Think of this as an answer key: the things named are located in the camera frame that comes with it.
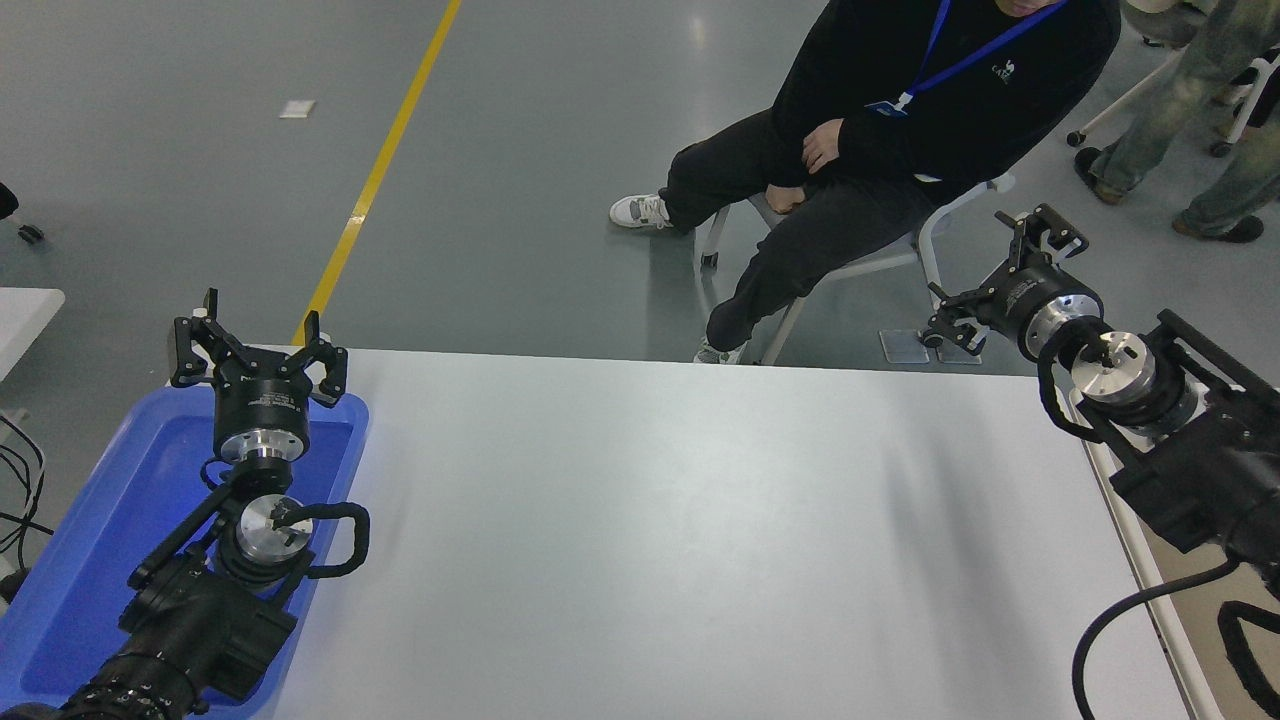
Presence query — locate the blue plastic tray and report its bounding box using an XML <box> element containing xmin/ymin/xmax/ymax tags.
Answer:
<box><xmin>0</xmin><ymin>385</ymin><xmax>370</xmax><ymax>720</ymax></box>

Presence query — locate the white rolling chair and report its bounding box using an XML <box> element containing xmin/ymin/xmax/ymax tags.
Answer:
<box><xmin>1066</xmin><ymin>0</ymin><xmax>1206</xmax><ymax>149</ymax></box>

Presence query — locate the black cable bundle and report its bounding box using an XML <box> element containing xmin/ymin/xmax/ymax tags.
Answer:
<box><xmin>0</xmin><ymin>410</ymin><xmax>53</xmax><ymax>546</ymax></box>

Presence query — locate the small white table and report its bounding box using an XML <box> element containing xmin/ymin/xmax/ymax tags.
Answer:
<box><xmin>0</xmin><ymin>288</ymin><xmax>66</xmax><ymax>381</ymax></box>

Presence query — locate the large pale bin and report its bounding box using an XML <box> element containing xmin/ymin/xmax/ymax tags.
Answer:
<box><xmin>1068</xmin><ymin>385</ymin><xmax>1280</xmax><ymax>720</ymax></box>

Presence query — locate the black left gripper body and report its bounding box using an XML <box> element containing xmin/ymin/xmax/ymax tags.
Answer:
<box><xmin>213</xmin><ymin>362</ymin><xmax>312</xmax><ymax>441</ymax></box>

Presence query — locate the dark rolling chair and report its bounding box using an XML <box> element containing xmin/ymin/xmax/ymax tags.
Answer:
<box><xmin>0</xmin><ymin>183</ymin><xmax>45</xmax><ymax>245</ymax></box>

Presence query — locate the white frame chair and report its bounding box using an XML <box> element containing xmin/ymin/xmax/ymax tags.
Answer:
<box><xmin>693</xmin><ymin>170</ymin><xmax>1016</xmax><ymax>366</ymax></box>

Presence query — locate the person with lanyard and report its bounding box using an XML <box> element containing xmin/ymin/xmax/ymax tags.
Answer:
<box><xmin>608</xmin><ymin>0</ymin><xmax>1123</xmax><ymax>366</ymax></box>

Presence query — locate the standing person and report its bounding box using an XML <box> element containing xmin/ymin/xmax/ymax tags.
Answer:
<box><xmin>1075</xmin><ymin>0</ymin><xmax>1280</xmax><ymax>244</ymax></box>

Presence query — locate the person's left hand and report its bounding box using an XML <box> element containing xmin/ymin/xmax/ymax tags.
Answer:
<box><xmin>802</xmin><ymin>120</ymin><xmax>846</xmax><ymax>173</ymax></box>

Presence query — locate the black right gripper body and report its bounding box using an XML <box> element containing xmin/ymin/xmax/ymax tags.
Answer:
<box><xmin>978</xmin><ymin>262</ymin><xmax>1104</xmax><ymax>353</ymax></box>

